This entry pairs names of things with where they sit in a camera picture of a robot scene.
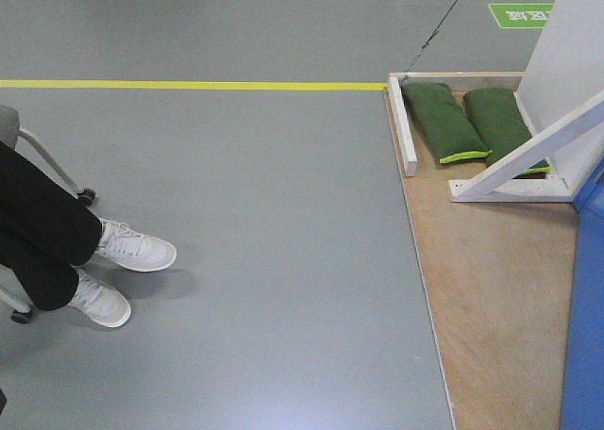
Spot blue door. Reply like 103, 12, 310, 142
560, 164, 603, 429

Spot green sandbag left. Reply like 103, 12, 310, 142
401, 82, 492, 164

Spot green sandbag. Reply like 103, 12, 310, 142
463, 88, 532, 167
401, 82, 492, 164

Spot white sneaker upper foot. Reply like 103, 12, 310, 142
95, 218, 177, 273

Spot white sneaker foot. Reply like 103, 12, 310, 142
95, 218, 177, 273
68, 269, 131, 328

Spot wooden platform base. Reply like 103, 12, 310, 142
384, 73, 578, 429

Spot green sandbag middle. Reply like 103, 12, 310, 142
463, 88, 532, 167

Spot white sneaker lower foot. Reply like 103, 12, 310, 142
68, 269, 131, 328

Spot seated person black trousers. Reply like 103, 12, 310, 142
1, 144, 102, 311

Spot green floor sign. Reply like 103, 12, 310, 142
487, 3, 554, 29

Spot grey office chair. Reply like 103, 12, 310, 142
1, 105, 96, 324

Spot black cable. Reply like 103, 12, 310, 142
404, 0, 478, 74

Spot white far door frame brace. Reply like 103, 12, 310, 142
448, 0, 603, 203

